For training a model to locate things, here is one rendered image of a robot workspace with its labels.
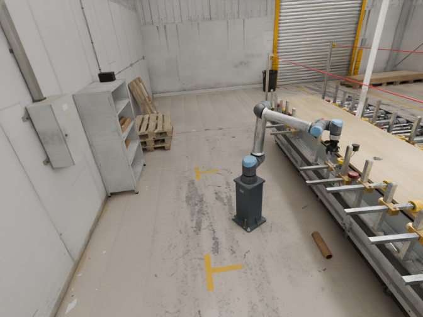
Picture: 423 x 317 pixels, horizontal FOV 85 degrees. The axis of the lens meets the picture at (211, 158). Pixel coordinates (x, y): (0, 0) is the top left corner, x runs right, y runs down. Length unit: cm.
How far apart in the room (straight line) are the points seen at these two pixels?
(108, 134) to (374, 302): 331
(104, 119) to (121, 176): 86
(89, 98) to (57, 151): 94
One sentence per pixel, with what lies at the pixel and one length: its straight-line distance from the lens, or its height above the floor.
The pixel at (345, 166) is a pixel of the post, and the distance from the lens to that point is 235.
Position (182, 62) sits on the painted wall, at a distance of 939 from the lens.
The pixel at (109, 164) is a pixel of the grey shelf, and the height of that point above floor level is 56.
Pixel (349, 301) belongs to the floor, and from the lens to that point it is 260.
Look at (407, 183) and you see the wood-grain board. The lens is 248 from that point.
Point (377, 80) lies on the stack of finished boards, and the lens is 1015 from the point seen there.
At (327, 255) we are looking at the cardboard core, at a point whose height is 1.
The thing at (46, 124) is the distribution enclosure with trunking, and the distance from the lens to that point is 250.
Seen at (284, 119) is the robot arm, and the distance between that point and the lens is 219.
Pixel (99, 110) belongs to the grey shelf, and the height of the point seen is 133.
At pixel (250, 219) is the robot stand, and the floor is 15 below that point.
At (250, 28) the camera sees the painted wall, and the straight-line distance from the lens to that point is 968.
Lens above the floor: 209
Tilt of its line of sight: 29 degrees down
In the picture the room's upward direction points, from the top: 5 degrees counter-clockwise
